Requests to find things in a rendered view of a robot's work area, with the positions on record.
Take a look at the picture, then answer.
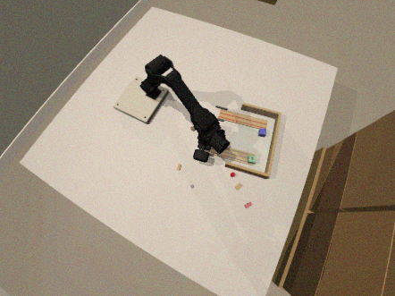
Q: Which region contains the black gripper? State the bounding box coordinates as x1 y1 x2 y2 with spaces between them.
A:
193 136 211 163

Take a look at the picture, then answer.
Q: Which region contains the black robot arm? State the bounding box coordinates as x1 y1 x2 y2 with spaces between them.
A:
140 55 230 154

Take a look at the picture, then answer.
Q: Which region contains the orange striped flat strip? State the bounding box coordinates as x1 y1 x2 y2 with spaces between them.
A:
218 109 240 123

